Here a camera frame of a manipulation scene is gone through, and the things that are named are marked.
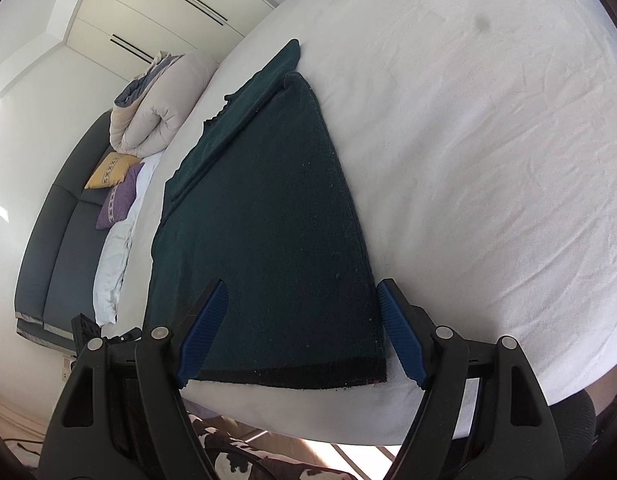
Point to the folded beige duvet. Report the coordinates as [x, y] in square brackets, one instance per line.
[151, 109]

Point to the purple cushion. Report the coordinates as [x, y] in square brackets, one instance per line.
[119, 200]

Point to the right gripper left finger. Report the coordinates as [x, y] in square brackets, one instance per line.
[198, 329]

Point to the dark grey headboard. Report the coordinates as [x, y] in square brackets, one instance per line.
[62, 255]

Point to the yellow cushion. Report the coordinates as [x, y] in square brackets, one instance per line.
[112, 171]

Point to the white wardrobe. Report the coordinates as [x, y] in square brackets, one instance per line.
[124, 36]

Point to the white pillow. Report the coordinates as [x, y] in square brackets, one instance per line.
[109, 276]

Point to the dark green knit sweater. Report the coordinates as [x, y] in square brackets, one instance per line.
[262, 203]

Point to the white bed sheet mattress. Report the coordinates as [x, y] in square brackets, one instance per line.
[479, 140]

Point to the cow pattern rug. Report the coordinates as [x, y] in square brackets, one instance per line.
[235, 459]

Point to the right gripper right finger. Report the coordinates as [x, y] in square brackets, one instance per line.
[410, 331]

